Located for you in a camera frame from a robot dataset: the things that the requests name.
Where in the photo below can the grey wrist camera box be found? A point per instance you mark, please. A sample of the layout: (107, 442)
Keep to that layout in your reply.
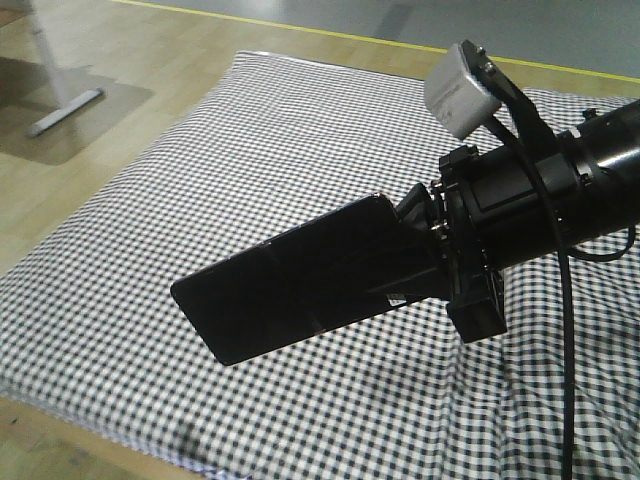
(455, 97)

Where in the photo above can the black white checkered bedsheet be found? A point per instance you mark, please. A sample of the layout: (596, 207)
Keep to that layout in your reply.
(91, 333)

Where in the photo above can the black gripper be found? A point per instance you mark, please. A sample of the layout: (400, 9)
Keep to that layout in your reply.
(495, 220)

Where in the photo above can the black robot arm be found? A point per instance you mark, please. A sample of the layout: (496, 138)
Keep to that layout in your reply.
(603, 152)

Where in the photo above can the white desk leg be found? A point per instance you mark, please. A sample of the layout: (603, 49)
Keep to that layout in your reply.
(67, 105)

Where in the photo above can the black foldable smartphone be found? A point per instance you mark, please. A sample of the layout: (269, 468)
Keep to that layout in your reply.
(289, 288)

